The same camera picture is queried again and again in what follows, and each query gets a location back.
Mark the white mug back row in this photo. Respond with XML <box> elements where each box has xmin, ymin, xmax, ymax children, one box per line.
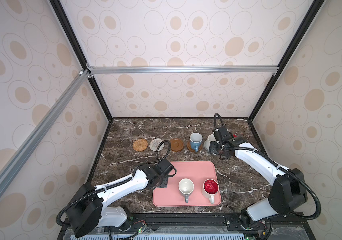
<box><xmin>204</xmin><ymin>134</ymin><xmax>216</xmax><ymax>152</ymax></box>

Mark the white mug row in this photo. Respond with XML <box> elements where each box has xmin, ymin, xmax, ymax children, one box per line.
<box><xmin>204</xmin><ymin>134</ymin><xmax>216</xmax><ymax>152</ymax></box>
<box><xmin>178</xmin><ymin>178</ymin><xmax>195</xmax><ymax>204</ymax></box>

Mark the blue floral mug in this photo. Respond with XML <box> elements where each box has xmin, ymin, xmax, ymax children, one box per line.
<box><xmin>190</xmin><ymin>133</ymin><xmax>203</xmax><ymax>150</ymax></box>

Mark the white mug front row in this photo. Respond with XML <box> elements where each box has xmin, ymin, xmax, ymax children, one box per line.
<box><xmin>178</xmin><ymin>178</ymin><xmax>195</xmax><ymax>204</ymax></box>

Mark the white mug red inside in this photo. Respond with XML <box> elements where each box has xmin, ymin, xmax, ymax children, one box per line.
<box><xmin>202</xmin><ymin>179</ymin><xmax>219</xmax><ymax>205</ymax></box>

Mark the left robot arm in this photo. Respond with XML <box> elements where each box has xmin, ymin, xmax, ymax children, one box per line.
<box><xmin>56</xmin><ymin>140</ymin><xmax>177</xmax><ymax>238</ymax></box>

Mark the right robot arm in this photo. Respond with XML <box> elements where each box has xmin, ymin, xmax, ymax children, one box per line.
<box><xmin>209</xmin><ymin>113</ymin><xmax>322</xmax><ymax>228</ymax></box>

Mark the white multicolour stitched coaster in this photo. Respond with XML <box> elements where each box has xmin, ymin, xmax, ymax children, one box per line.
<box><xmin>149</xmin><ymin>139</ymin><xmax>163</xmax><ymax>151</ymax></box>

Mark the woven rattan round coaster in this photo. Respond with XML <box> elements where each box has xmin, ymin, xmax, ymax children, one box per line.
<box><xmin>133</xmin><ymin>139</ymin><xmax>148</xmax><ymax>152</ymax></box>

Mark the brown wooden coaster near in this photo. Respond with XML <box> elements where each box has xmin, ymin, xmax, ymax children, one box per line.
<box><xmin>170</xmin><ymin>139</ymin><xmax>184</xmax><ymax>152</ymax></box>

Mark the brown wooden coaster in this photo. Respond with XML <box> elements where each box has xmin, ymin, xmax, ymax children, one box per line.
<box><xmin>187</xmin><ymin>142</ymin><xmax>202</xmax><ymax>153</ymax></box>
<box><xmin>170</xmin><ymin>139</ymin><xmax>184</xmax><ymax>152</ymax></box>

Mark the brown wooden coaster far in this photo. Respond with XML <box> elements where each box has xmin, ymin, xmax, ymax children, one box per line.
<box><xmin>187</xmin><ymin>142</ymin><xmax>202</xmax><ymax>153</ymax></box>

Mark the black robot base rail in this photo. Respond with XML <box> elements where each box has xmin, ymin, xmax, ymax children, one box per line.
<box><xmin>56</xmin><ymin>211</ymin><xmax>316</xmax><ymax>240</ymax></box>

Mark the aluminium frame rail back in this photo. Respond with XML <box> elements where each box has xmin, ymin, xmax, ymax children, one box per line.
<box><xmin>80</xmin><ymin>65</ymin><xmax>279</xmax><ymax>76</ymax></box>

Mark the aluminium frame rail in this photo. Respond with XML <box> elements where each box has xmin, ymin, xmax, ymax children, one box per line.
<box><xmin>0</xmin><ymin>69</ymin><xmax>91</xmax><ymax>198</ymax></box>
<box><xmin>80</xmin><ymin>65</ymin><xmax>279</xmax><ymax>76</ymax></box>

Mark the black corner frame post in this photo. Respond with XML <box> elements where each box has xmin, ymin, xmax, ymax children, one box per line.
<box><xmin>49</xmin><ymin>0</ymin><xmax>114</xmax><ymax>122</ymax></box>

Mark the black right corner post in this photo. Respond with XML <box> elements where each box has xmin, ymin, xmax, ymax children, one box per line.
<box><xmin>248</xmin><ymin>0</ymin><xmax>325</xmax><ymax>123</ymax></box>

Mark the aluminium frame rail left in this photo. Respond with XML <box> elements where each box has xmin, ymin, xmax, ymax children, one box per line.
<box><xmin>0</xmin><ymin>69</ymin><xmax>91</xmax><ymax>198</ymax></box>

